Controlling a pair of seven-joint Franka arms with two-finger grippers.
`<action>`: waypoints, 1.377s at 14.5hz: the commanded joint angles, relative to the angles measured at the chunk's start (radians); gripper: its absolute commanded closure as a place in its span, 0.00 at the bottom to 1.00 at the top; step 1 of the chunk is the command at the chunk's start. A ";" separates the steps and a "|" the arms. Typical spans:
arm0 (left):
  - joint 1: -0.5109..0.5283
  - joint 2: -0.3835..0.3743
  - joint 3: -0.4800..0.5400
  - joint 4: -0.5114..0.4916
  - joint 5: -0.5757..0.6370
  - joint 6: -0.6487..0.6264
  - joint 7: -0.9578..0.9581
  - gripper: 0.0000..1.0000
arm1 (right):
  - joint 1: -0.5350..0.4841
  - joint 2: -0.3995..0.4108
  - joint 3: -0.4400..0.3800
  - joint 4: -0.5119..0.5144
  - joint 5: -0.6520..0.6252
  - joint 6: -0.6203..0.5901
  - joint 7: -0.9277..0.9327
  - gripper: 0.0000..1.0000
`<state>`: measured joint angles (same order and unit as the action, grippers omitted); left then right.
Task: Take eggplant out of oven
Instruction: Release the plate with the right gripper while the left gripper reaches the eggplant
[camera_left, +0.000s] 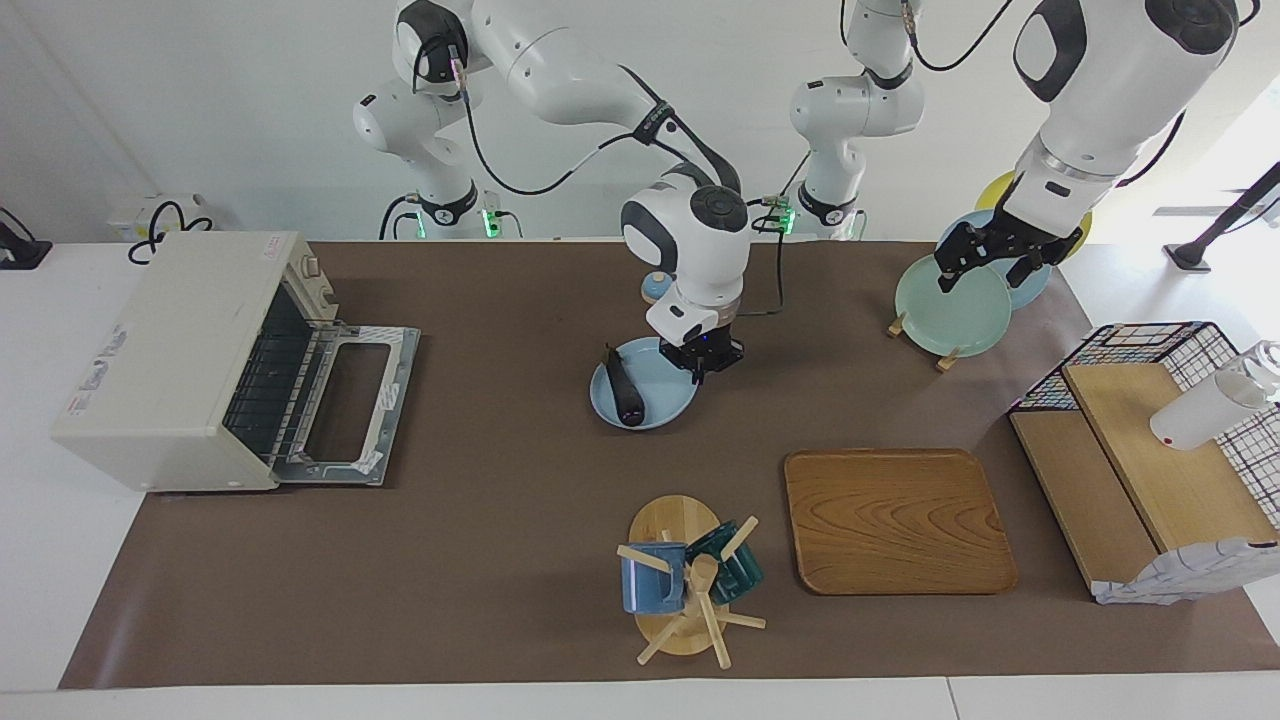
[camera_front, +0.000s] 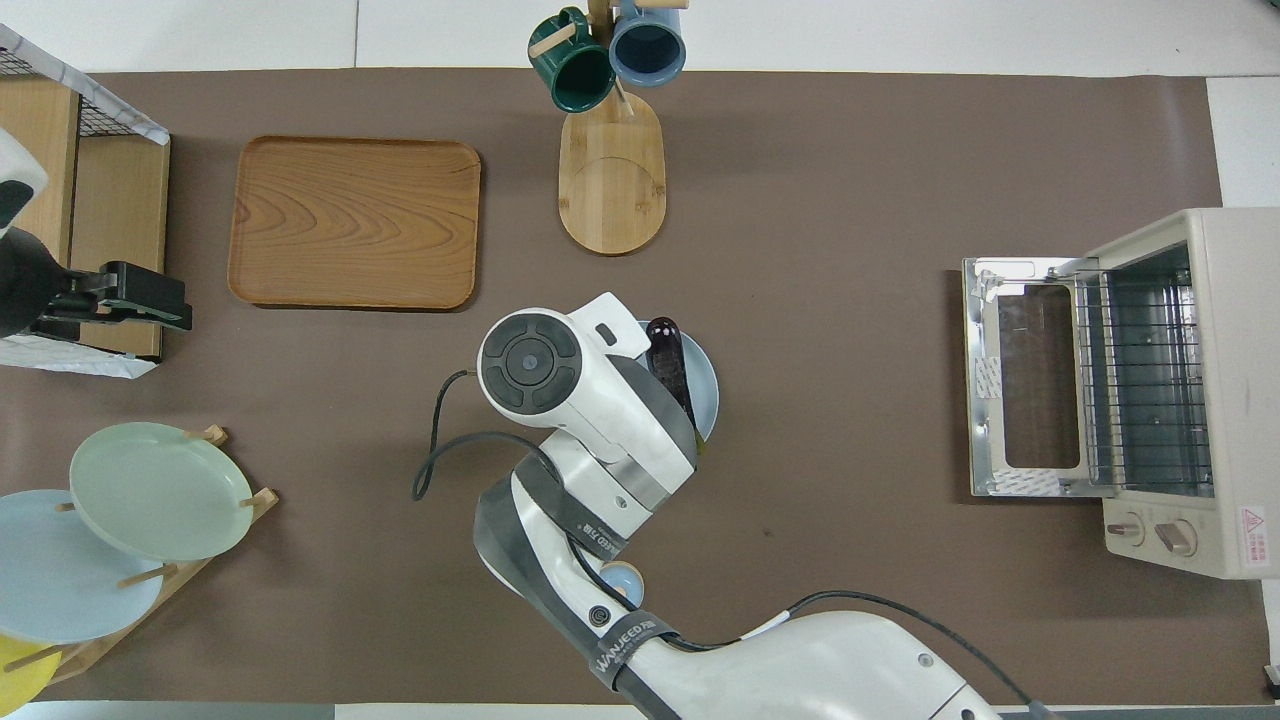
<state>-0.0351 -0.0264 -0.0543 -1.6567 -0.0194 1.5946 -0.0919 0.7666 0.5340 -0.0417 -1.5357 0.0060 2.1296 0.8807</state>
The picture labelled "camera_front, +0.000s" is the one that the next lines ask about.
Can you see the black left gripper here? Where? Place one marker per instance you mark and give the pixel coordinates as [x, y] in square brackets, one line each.
[30, 285]

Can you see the dark purple eggplant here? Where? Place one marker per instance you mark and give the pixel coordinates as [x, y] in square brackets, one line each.
[665, 350]

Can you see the pale blue ribbed plate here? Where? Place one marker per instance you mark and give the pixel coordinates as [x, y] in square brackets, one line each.
[705, 390]

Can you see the beige toaster oven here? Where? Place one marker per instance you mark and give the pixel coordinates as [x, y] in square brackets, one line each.
[1245, 350]

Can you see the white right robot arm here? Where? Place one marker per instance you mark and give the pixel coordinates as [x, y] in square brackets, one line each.
[600, 400]

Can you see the beige oven knob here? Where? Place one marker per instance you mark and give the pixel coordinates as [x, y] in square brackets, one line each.
[1176, 538]
[1126, 528]

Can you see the mint green plate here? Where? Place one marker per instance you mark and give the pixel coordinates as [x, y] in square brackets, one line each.
[160, 490]

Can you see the wooden serving tray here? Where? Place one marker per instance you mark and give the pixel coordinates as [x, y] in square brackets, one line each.
[350, 220]

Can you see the wooden plate rack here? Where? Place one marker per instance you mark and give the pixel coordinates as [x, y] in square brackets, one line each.
[190, 575]

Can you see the light blue racked plate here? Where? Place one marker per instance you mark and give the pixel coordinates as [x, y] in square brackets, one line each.
[60, 580]

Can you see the yellow plate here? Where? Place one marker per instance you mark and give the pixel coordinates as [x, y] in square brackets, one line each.
[20, 680]

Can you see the wooden mug tree stand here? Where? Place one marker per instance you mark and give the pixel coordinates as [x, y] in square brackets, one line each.
[612, 180]

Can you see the dark green mug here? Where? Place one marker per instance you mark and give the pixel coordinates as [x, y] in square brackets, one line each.
[575, 70]

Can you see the blue mug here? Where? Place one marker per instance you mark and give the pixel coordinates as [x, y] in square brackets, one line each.
[648, 45]

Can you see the brown table mat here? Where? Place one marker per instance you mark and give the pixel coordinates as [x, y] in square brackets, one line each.
[850, 200]

